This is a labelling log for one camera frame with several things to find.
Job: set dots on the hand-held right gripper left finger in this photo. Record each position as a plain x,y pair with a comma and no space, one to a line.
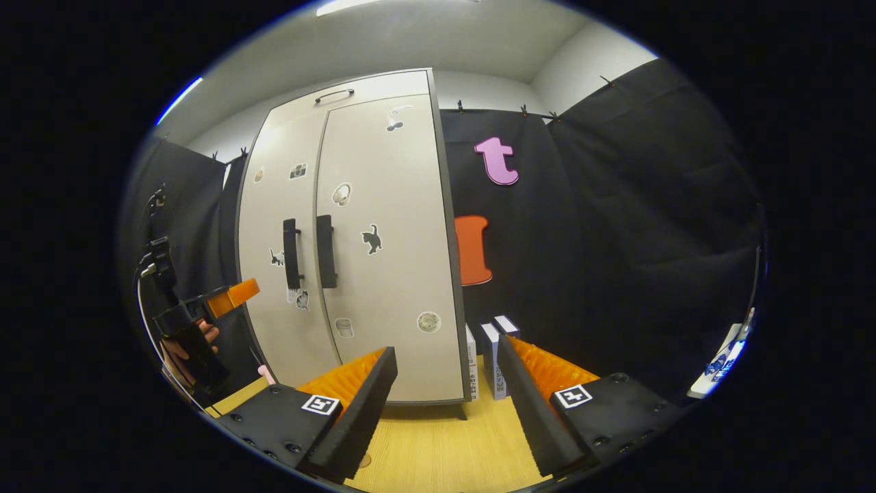
359,418

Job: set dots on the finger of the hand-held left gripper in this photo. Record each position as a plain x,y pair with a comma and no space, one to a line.
236,294

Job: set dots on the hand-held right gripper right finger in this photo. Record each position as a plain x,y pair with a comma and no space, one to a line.
534,418

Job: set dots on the white cabinet door camera sticker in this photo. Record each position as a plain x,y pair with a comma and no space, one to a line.
267,219

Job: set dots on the white cabinet door cat sticker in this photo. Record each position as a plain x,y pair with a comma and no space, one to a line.
404,205

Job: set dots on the round wooden coaster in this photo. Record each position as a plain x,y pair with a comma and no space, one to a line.
365,460

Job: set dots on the blue grey box white top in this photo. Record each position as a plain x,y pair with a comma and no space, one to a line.
493,363

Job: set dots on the white narrow box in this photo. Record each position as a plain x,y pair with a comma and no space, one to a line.
471,363

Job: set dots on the white cabinet with shelves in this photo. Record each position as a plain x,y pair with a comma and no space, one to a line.
452,253

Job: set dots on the white side table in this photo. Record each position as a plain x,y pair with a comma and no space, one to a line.
718,366

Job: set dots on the long ceiling light panel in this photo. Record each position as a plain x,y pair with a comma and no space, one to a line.
179,101
345,5

